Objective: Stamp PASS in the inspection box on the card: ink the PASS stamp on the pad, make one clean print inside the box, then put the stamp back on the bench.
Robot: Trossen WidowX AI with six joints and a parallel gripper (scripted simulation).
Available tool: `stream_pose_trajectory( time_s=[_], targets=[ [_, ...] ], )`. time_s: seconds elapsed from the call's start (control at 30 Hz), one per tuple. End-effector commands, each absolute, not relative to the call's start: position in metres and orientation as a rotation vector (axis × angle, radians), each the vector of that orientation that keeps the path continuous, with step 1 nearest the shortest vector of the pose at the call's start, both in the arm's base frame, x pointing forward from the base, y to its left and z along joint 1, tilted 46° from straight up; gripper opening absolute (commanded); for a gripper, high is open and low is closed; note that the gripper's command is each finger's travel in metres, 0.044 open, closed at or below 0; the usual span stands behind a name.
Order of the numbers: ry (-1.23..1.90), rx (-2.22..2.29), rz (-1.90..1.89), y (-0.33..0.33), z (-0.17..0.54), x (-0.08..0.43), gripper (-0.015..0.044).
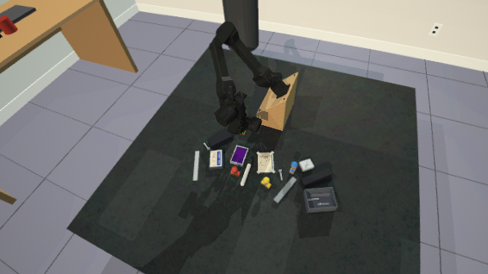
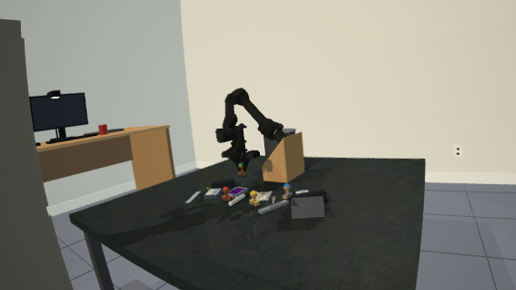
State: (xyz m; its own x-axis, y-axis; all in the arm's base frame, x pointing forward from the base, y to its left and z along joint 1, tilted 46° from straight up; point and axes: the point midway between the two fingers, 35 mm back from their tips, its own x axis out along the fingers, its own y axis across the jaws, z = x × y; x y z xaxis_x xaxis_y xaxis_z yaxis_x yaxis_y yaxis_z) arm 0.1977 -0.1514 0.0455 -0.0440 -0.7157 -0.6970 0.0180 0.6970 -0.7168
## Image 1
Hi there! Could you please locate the white marker with grey cap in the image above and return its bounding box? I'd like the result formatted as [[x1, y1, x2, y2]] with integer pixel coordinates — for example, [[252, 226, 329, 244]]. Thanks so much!
[[241, 159, 253, 186]]

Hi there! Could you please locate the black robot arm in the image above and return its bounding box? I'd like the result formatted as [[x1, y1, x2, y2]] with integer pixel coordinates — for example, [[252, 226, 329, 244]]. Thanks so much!
[[209, 21, 291, 134]]

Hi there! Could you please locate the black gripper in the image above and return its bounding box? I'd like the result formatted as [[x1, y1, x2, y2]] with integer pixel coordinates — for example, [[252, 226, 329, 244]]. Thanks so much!
[[235, 107, 262, 133]]

